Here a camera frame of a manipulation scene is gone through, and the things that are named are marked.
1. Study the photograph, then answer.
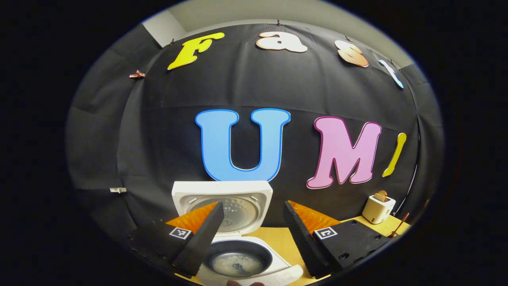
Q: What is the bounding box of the white rice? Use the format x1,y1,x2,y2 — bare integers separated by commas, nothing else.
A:
209,252,266,276

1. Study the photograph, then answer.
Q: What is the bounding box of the black backdrop cloth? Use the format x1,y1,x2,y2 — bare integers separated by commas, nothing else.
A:
65,22,445,247

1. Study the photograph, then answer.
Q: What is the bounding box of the white toaster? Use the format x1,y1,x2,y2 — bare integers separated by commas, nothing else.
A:
362,194,396,224

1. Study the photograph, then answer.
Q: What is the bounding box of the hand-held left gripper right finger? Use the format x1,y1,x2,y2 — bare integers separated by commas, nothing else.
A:
282,200,391,280

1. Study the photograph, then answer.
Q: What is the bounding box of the white rice cooker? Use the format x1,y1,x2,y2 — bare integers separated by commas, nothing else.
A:
171,181,304,286

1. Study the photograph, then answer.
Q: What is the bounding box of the brown wooden spoon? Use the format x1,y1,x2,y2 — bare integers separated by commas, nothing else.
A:
388,213,410,238

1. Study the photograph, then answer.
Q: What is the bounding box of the white cable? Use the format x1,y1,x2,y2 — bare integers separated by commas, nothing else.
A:
395,165,419,215

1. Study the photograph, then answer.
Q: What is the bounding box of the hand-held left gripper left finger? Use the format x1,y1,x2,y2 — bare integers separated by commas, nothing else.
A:
131,201,225,278

